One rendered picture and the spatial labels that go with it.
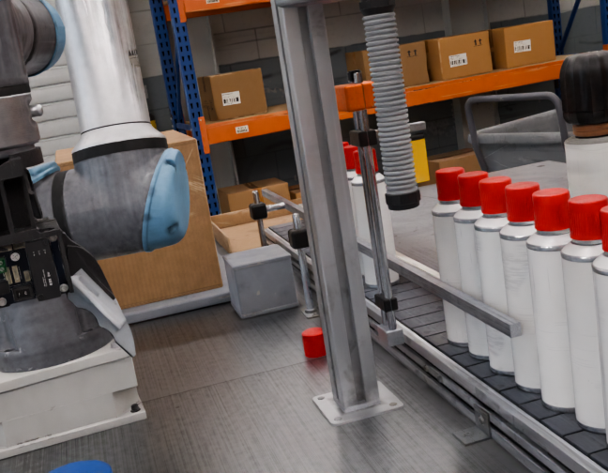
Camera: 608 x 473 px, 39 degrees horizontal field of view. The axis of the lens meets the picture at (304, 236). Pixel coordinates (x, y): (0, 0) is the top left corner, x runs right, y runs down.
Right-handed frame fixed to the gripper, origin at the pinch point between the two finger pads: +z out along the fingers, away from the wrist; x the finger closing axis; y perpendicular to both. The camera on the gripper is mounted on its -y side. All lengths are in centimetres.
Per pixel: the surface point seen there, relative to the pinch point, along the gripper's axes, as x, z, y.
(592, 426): 43.3, 11.3, 16.7
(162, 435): 10.5, 16.8, -19.7
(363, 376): 33.1, 12.8, -10.9
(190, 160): 29, -9, -70
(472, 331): 44.3, 8.6, -4.7
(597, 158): 73, -4, -19
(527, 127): 209, 23, -241
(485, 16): 325, -27, -456
